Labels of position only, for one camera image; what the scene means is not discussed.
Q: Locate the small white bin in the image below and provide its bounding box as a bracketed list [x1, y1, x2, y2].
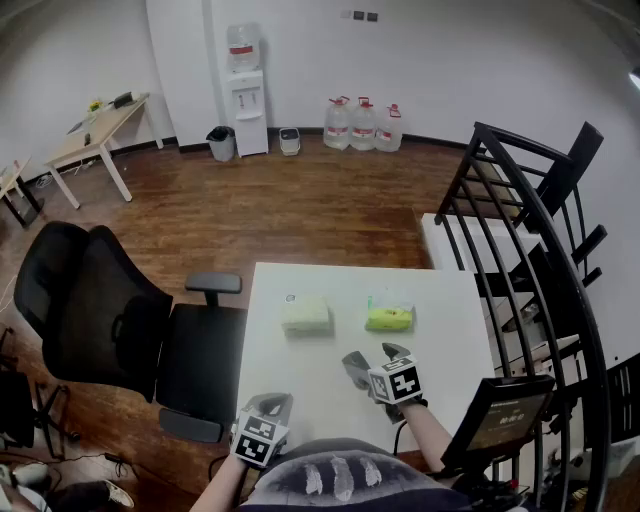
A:
[278, 127, 301, 157]

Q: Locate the black display screen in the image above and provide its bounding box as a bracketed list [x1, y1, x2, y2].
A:
[439, 375, 556, 476]

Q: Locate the black mesh office chair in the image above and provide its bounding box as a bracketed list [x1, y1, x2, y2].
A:
[13, 221, 249, 444]

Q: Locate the grey trash bin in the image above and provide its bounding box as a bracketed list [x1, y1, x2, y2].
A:
[206, 125, 237, 163]

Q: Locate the clear dispenser water bottle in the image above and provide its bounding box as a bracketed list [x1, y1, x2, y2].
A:
[226, 22, 262, 74]

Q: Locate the white water dispenser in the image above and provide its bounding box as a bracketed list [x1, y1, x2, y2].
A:
[222, 68, 270, 159]

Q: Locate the pale tissue pack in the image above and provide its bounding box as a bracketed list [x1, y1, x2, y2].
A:
[280, 293, 331, 335]

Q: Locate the white stair platform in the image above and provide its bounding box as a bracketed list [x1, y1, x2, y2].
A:
[421, 212, 546, 274]

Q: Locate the person's dark printed shirt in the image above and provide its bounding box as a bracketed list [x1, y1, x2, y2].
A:
[239, 438, 471, 512]

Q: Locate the clear water jug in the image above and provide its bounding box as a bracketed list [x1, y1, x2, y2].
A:
[373, 103, 404, 153]
[323, 96, 352, 150]
[349, 96, 378, 152]

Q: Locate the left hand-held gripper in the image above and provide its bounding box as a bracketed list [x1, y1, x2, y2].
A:
[229, 393, 294, 470]

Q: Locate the black chair base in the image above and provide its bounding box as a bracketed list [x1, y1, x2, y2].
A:
[0, 327, 81, 459]

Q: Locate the black floor adapter cable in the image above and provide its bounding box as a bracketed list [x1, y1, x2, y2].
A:
[64, 452, 141, 481]

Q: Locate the person's left forearm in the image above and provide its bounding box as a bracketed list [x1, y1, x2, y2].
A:
[189, 453, 251, 512]

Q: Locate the person's right forearm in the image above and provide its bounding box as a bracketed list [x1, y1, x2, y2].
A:
[399, 402, 454, 474]

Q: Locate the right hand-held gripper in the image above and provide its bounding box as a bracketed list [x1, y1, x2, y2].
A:
[355, 342, 430, 426]

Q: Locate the green tissue pack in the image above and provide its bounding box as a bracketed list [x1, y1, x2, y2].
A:
[364, 287, 417, 332]

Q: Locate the white shoe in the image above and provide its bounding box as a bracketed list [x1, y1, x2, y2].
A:
[102, 479, 135, 509]

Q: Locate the light wooden table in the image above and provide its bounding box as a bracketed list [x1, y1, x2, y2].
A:
[43, 92, 165, 210]

